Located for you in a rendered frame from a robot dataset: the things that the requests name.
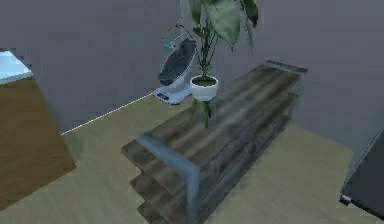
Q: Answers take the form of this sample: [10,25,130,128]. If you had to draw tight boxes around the wooden shelf with metal frame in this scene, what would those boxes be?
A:
[121,59,309,224]

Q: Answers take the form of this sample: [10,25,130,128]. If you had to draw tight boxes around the green house plant white pot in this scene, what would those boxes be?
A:
[185,0,260,129]

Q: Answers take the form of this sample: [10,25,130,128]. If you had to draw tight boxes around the white and black baby swing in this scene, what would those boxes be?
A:
[152,23,198,106]

